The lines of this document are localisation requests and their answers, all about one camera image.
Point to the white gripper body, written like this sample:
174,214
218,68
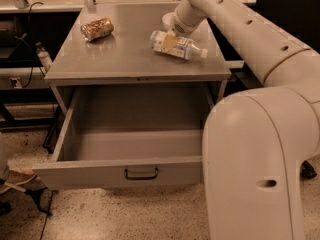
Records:
180,29

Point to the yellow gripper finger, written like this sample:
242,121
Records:
170,41

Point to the clear blue-label plastic bottle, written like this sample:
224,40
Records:
185,48

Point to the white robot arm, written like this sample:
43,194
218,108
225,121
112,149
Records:
255,141

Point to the open grey top drawer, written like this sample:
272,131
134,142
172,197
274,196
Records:
108,129

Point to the small bottle beside cabinet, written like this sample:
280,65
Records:
43,56

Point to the white ceramic bowl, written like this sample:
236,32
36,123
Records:
166,20

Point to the grey metal cabinet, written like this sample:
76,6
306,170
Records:
125,56

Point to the crushed gold can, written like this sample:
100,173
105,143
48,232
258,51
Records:
97,29

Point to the black office chair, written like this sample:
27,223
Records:
300,18

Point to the black stand foot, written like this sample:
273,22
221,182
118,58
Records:
34,194

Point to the black drawer handle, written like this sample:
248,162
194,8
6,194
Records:
141,175

